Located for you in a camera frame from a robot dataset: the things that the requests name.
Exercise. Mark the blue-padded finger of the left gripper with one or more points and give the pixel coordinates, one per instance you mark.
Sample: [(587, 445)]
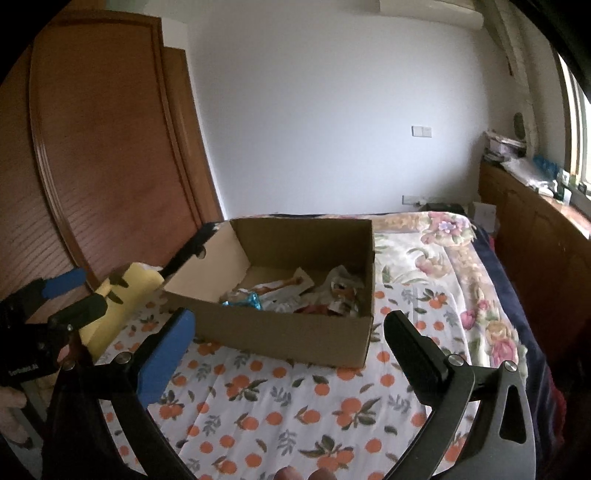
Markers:
[(64, 283)]

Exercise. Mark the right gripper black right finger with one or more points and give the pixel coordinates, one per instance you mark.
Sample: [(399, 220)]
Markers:
[(434, 375)]

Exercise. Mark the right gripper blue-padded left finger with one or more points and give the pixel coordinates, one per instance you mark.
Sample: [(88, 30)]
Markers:
[(159, 355)]

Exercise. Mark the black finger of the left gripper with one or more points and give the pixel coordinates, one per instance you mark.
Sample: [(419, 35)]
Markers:
[(80, 313)]

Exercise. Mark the blue foil candy wrapper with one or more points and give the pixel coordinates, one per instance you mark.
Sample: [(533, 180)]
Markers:
[(249, 300)]

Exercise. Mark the orange white snack packet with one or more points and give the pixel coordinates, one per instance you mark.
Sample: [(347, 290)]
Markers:
[(279, 293)]

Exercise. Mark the person's left hand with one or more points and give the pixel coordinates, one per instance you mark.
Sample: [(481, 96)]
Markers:
[(11, 427)]

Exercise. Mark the yellow plush pillow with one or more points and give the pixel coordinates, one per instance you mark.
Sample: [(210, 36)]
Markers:
[(124, 290)]

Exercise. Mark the orange-print white bedsheet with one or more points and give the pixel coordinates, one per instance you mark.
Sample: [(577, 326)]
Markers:
[(230, 414)]

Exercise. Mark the dark blue blanket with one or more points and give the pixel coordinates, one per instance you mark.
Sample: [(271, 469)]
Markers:
[(547, 403)]

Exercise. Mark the wooden wardrobe door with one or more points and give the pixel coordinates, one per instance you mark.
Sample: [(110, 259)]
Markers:
[(102, 158)]

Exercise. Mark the silver orange snack bag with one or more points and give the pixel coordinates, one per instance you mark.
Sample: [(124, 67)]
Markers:
[(340, 293)]

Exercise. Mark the floral quilt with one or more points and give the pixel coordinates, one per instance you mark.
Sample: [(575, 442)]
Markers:
[(427, 267)]

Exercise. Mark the brown cardboard box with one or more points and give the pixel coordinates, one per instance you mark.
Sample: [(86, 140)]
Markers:
[(246, 252)]

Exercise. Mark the wooden sideboard cabinet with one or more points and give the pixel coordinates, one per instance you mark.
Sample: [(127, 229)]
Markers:
[(546, 257)]

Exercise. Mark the clutter on sideboard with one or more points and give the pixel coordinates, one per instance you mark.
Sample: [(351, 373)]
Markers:
[(539, 173)]

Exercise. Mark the window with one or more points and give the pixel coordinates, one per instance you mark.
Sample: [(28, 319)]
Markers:
[(577, 125)]

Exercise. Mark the white air conditioner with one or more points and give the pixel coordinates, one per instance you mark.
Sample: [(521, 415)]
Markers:
[(463, 14)]

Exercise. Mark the white wall switch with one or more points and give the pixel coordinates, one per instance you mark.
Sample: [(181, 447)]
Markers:
[(422, 131)]

